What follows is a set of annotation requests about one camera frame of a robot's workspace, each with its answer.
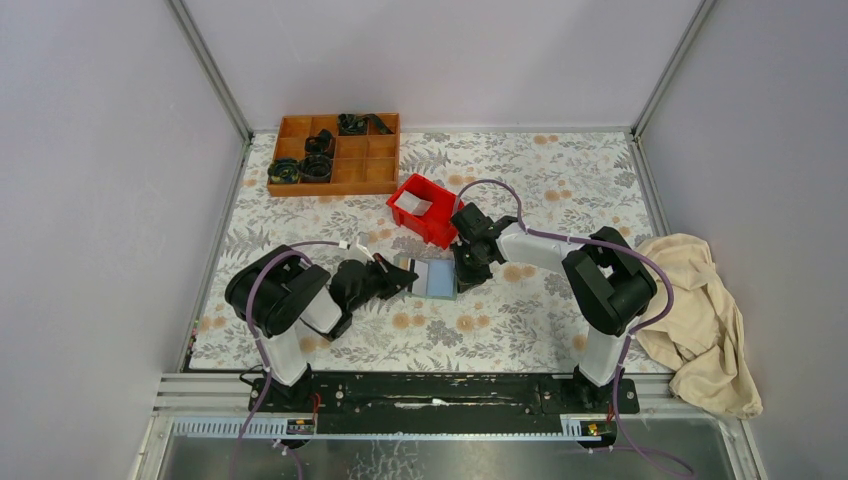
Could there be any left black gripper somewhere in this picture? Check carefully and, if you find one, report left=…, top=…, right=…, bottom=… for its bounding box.
left=347, top=252, right=417, bottom=313

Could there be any white magnetic stripe card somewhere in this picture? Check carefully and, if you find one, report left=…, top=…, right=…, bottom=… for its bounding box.
left=398, top=256, right=429, bottom=297

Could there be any green card holder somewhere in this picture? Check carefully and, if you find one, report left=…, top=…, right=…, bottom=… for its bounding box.
left=393, top=254, right=458, bottom=300

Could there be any red plastic bin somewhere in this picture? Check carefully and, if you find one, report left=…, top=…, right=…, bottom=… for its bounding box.
left=386, top=173, right=458, bottom=249

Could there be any stack of credit cards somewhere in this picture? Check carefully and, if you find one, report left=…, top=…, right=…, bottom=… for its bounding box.
left=395, top=191, right=433, bottom=217

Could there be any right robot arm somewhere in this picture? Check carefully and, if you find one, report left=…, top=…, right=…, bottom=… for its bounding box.
left=450, top=203, right=658, bottom=412

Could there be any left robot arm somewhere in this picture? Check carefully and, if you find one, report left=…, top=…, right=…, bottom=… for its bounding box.
left=225, top=245, right=420, bottom=411

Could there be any orange compartment tray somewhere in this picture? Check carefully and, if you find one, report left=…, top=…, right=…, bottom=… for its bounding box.
left=266, top=112, right=401, bottom=197

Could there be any beige crumpled cloth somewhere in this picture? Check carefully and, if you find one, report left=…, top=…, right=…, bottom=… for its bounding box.
left=635, top=233, right=764, bottom=419

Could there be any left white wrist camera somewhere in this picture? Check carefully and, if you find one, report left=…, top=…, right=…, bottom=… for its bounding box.
left=338, top=232, right=373, bottom=264

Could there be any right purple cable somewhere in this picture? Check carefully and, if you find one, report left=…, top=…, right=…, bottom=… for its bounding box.
left=451, top=178, right=698, bottom=478

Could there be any black ring coil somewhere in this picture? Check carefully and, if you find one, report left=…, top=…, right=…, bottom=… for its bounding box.
left=299, top=155, right=334, bottom=185

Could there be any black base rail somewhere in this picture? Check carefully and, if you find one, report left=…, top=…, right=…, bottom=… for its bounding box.
left=248, top=371, right=640, bottom=439

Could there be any black strap coil middle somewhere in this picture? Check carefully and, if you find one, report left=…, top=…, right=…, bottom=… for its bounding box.
left=303, top=129, right=337, bottom=158

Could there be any black yellow strap coil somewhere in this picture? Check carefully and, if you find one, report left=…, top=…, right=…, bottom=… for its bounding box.
left=267, top=157, right=303, bottom=186

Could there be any black strap coil top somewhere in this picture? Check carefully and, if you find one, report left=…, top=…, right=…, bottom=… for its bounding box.
left=337, top=113, right=395, bottom=137

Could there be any aluminium frame post left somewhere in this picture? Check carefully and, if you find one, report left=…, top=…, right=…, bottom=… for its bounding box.
left=164, top=0, right=254, bottom=143

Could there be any aluminium frame post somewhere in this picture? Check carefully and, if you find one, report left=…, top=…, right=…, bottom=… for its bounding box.
left=164, top=0, right=254, bottom=143
left=630, top=0, right=718, bottom=141

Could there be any aluminium frame post right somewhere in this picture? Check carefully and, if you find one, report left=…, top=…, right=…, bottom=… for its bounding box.
left=630, top=0, right=718, bottom=141

